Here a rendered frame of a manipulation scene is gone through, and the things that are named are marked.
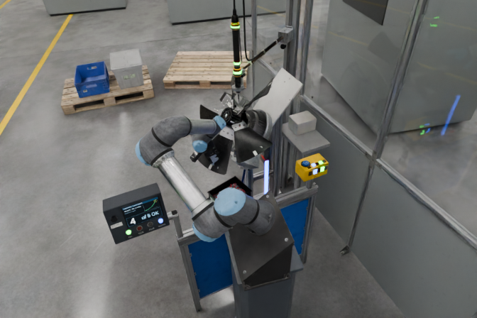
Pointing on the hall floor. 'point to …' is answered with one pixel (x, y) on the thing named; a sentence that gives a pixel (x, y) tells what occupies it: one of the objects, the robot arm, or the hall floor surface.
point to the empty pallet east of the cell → (203, 69)
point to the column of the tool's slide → (294, 77)
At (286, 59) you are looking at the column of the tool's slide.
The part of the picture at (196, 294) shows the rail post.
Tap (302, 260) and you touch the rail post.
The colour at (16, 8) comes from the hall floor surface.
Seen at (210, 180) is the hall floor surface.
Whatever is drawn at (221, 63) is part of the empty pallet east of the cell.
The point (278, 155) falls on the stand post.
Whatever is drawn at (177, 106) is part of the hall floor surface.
